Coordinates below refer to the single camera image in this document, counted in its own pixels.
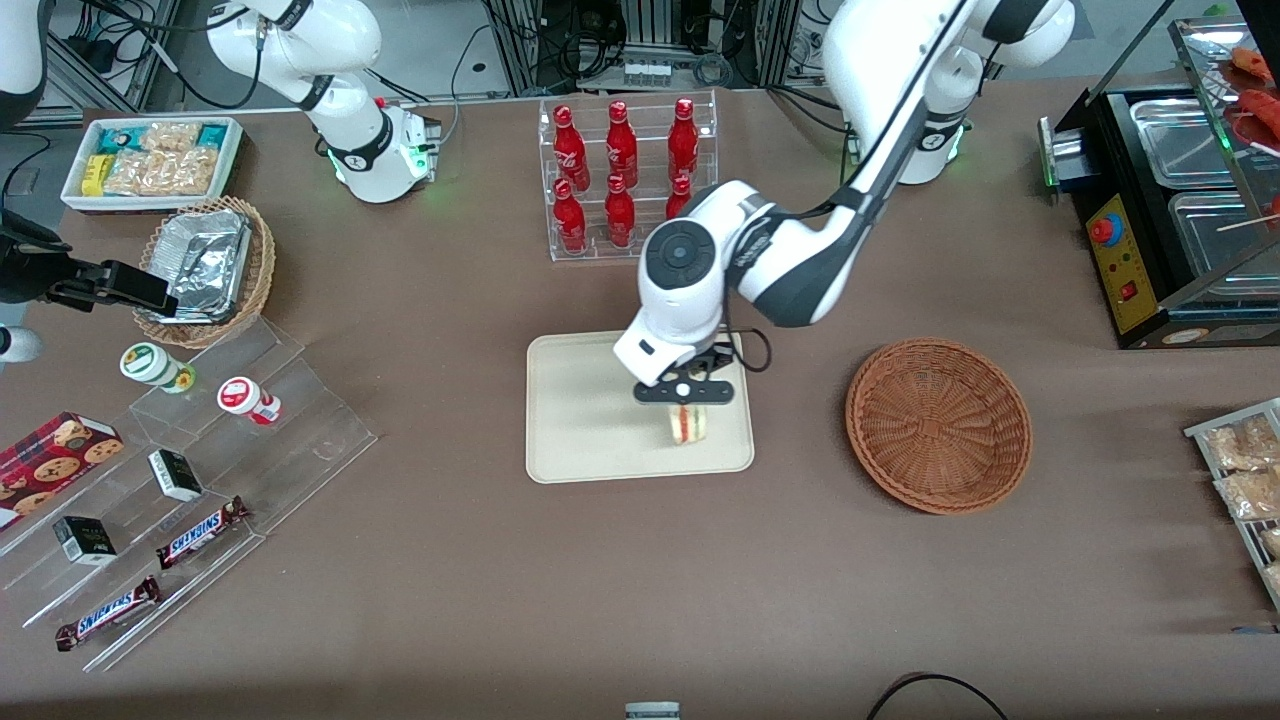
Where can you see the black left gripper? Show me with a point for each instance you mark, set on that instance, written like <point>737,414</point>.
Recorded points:
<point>716,356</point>

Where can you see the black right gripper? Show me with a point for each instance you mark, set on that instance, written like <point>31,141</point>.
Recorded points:
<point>32,272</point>

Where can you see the triangular sandwich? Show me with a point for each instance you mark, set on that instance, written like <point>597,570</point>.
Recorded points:
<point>688,427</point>

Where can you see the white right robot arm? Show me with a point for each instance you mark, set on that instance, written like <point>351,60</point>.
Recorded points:
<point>340,40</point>

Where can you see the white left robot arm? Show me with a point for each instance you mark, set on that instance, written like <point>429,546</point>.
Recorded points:
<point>790,260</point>

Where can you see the aluminium foil tray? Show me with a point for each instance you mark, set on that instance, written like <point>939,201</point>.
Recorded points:
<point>200,262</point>

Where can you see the beige plastic tray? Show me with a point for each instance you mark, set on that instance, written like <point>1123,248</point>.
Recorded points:
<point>580,420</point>

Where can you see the small tan wicker basket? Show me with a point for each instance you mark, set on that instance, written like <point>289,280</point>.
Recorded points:
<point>262,270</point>

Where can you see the large brown wicker basket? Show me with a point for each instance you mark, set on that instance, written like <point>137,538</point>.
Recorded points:
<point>940,425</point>

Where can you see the green lid yogurt bottle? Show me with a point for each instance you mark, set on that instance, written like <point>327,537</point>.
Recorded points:
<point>150,364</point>

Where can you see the white snack bin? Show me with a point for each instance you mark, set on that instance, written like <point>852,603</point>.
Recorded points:
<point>75,198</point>

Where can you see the yellow snack packet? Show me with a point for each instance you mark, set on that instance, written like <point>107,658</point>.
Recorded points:
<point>94,175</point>

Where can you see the clear rice cracker bag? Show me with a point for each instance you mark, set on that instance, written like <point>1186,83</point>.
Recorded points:
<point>170,137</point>
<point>165,172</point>

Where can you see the teal snack packet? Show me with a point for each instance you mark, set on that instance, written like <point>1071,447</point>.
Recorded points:
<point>212,135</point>
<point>116,140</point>

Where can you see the red lid yogurt bottle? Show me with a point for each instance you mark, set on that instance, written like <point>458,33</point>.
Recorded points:
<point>245,398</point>

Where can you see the clear acrylic bottle rack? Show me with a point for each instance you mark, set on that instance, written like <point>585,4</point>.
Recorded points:
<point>600,255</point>

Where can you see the red cookie box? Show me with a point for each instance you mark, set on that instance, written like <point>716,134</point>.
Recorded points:
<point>50,465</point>

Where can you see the small black box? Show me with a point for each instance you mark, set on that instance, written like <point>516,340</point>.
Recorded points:
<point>85,540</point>
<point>176,475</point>

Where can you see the red cola bottle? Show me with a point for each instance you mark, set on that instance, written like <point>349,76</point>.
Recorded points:
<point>621,148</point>
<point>679,198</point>
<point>683,145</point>
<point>620,218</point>
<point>570,222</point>
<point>570,150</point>

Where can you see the clear acrylic stepped stand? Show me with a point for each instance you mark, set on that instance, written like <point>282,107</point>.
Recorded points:
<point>300,440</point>

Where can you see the snickers chocolate bar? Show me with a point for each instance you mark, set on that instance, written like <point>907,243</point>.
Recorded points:
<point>108,613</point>
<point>200,533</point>

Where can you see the small grey box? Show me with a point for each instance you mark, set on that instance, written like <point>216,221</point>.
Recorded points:
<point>652,712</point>

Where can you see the white power strip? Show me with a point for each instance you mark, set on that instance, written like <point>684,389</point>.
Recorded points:
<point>647,74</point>

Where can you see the black hot food warmer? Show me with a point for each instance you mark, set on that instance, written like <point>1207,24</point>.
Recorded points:
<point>1135,290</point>

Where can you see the steel warmer pan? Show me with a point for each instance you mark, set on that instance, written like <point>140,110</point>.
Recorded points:
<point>1215,235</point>
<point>1180,140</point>

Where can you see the clear fried snack bag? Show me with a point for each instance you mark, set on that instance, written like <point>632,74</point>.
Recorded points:
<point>1250,495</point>
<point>1273,580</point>
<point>1245,445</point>
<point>1271,542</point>

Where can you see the red sausage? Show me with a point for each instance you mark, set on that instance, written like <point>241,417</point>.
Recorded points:
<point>1262,115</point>
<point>1255,65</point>

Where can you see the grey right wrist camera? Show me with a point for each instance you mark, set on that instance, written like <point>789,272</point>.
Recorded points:
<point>18,344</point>

